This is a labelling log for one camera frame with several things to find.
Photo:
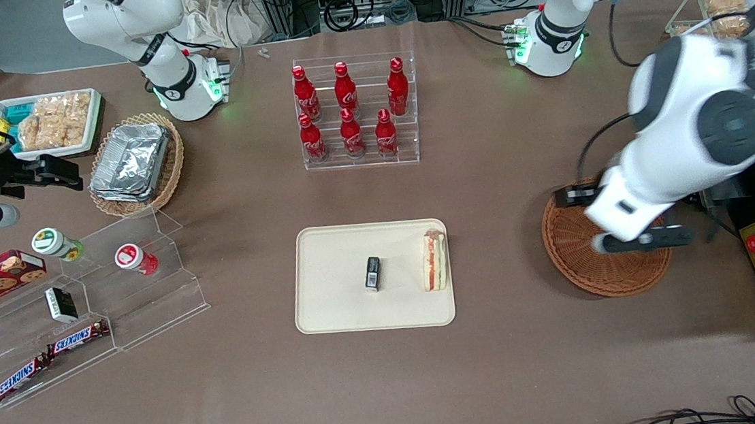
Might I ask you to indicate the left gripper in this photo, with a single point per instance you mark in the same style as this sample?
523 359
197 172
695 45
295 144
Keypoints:
575 195

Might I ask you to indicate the triangle sandwich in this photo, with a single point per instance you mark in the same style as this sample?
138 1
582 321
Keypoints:
434 261

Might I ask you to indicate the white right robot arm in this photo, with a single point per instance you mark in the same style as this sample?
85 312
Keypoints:
128 22

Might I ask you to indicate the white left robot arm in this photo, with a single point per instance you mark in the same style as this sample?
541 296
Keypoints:
680 158

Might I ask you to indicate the white rectangular snack tray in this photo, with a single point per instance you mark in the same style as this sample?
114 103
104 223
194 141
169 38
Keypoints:
44 153

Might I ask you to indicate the round brown wicker basket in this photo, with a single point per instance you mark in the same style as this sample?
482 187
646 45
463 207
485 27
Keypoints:
581 273

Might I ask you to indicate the oval tan wicker basket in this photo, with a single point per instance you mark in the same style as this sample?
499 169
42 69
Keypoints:
172 168

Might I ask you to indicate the beige plastic tray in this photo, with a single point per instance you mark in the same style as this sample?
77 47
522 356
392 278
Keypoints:
336 291

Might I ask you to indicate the bag of rice crackers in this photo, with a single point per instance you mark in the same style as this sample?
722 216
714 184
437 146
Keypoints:
74 115
37 129

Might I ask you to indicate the yellow snack packet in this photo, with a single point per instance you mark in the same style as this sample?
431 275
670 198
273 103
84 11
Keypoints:
1 132

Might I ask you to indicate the green lid yogurt cup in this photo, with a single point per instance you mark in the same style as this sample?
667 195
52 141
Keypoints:
56 243

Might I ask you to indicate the stacked aluminium foil trays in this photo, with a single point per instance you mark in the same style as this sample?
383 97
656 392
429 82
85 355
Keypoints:
130 162

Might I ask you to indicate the teal snack packet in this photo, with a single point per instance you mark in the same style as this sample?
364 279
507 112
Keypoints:
17 112

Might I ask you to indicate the red lid yogurt cup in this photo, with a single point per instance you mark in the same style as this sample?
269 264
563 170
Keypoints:
134 258

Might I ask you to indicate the small black white box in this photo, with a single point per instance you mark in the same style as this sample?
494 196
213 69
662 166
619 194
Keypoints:
61 304

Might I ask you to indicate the grey metal box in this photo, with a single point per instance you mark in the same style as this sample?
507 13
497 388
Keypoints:
722 209

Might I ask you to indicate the clear acrylic step shelf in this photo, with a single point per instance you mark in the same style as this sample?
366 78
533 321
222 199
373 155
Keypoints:
153 307

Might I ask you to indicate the snickers chocolate bar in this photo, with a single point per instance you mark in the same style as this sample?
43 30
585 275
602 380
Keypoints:
77 338
19 378

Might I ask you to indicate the red cola bottle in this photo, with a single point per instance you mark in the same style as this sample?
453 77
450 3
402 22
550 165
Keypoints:
397 87
312 142
306 95
352 138
386 137
345 92

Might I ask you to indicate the clear acrylic bottle rack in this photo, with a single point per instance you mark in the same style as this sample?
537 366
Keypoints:
372 154

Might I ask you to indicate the beige cloth bag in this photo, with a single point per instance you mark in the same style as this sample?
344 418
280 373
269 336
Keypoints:
217 17

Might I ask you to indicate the bag of fried snacks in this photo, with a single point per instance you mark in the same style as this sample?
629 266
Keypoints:
723 26
724 0

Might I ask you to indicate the small grey clip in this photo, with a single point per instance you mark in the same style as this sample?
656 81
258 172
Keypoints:
263 52

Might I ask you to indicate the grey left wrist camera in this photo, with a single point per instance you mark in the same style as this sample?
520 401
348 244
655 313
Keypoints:
653 239

